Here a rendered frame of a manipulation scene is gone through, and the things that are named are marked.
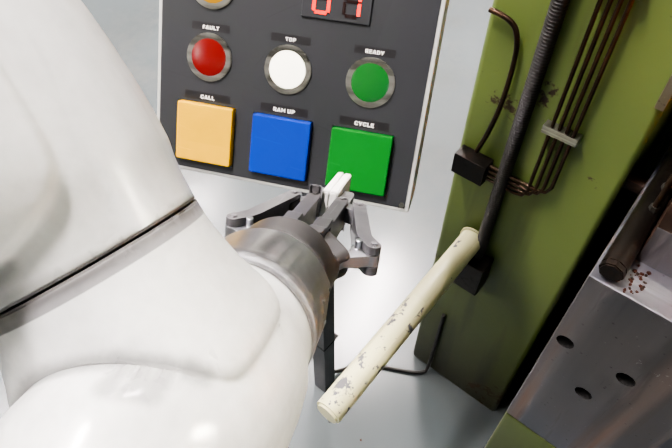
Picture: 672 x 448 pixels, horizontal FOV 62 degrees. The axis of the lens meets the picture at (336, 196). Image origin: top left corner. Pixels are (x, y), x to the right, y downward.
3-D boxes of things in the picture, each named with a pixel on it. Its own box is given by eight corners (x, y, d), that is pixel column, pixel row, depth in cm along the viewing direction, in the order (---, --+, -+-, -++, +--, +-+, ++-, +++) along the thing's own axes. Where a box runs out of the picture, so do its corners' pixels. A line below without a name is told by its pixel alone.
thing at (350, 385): (339, 431, 88) (339, 419, 84) (313, 410, 90) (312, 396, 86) (482, 252, 110) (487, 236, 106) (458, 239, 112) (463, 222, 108)
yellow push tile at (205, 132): (229, 168, 72) (232, 110, 69) (174, 157, 73) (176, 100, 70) (234, 164, 73) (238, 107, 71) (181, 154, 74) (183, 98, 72)
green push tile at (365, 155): (383, 197, 68) (393, 137, 66) (324, 186, 70) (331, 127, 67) (385, 193, 70) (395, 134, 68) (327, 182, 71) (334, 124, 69)
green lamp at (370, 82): (377, 112, 65) (379, 81, 62) (345, 96, 67) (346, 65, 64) (393, 99, 67) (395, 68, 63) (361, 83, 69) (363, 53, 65)
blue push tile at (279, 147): (304, 182, 70) (311, 123, 68) (247, 171, 71) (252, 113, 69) (308, 178, 72) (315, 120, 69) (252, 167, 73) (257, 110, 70)
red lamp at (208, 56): (215, 85, 68) (209, 55, 65) (190, 70, 70) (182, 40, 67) (234, 73, 70) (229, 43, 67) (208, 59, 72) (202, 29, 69)
